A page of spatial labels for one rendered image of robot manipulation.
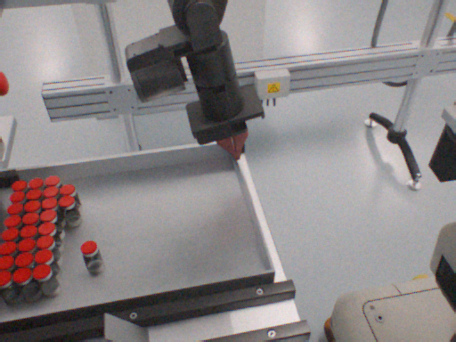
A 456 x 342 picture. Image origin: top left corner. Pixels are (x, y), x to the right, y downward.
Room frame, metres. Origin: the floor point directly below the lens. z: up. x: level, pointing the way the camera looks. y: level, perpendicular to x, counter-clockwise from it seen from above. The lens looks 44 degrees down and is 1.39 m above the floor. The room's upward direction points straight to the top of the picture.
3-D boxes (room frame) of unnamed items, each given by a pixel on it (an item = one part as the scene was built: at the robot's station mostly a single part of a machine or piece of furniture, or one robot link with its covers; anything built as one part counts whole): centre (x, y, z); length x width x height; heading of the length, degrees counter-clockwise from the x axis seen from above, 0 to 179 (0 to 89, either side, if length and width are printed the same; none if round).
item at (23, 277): (0.38, 0.27, 0.90); 0.18 x 0.02 x 0.05; 12
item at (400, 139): (1.57, -0.73, 0.07); 0.50 x 0.08 x 0.14; 12
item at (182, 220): (0.41, 0.14, 0.90); 0.34 x 0.26 x 0.04; 102
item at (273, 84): (1.37, -0.14, 0.50); 0.12 x 0.05 x 0.09; 102
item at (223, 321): (0.25, 0.07, 0.91); 0.14 x 0.03 x 0.06; 102
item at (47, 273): (0.39, 0.25, 0.90); 0.18 x 0.02 x 0.05; 12
